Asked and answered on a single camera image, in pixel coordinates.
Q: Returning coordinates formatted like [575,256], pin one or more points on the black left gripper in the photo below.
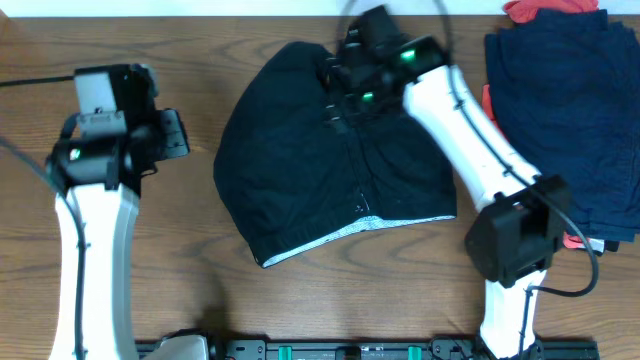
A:
[176,143]

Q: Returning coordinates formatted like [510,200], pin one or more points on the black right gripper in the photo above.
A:
[348,96]

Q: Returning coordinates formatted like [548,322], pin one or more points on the black shorts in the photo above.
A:
[296,169]

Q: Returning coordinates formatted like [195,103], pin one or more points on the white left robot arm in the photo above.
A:
[97,165]

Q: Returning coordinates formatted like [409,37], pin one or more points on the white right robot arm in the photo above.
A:
[521,214]

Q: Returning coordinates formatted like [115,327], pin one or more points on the orange red garment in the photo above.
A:
[524,11]

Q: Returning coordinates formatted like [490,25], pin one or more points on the navy blue shorts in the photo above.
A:
[565,92]

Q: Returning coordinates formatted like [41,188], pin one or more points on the black garment under pile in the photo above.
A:
[607,246]

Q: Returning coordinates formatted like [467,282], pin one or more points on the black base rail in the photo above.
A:
[210,346]

